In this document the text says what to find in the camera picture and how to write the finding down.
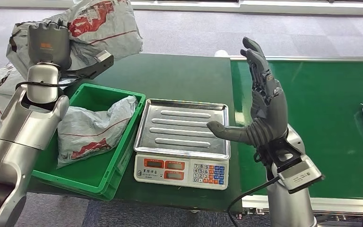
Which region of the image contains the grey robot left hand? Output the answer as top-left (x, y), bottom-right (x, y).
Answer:
top-left (28, 21), bottom-right (72, 70)

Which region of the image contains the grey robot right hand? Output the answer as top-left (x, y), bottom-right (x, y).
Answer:
top-left (206, 37), bottom-right (289, 147)

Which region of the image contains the grey red-print mailer package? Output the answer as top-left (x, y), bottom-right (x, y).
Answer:
top-left (6, 0), bottom-right (144, 79)

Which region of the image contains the green conveyor belt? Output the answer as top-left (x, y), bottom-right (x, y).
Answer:
top-left (230, 55), bottom-right (363, 217)

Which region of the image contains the white electronic weighing scale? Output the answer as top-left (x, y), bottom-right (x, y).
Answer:
top-left (133, 98), bottom-right (231, 191)

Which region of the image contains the crumpled grey mailer bag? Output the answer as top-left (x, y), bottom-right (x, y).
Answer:
top-left (57, 95), bottom-right (138, 169)

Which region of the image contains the green plastic bin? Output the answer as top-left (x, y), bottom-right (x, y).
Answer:
top-left (31, 83), bottom-right (147, 201)

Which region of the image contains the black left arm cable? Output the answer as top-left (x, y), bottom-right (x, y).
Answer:
top-left (15, 79), bottom-right (76, 91)

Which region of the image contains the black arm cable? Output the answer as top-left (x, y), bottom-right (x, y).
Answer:
top-left (15, 79), bottom-right (76, 91)
top-left (226, 176), bottom-right (281, 227)

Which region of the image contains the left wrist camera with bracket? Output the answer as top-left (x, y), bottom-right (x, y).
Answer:
top-left (59, 50), bottom-right (115, 80)

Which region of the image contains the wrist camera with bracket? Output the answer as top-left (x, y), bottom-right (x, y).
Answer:
top-left (255, 138), bottom-right (325, 195)
top-left (59, 50), bottom-right (115, 80)

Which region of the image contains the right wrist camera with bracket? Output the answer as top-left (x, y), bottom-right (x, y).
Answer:
top-left (255, 138), bottom-right (325, 195)

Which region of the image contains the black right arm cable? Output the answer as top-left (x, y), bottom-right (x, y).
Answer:
top-left (226, 176), bottom-right (281, 227)

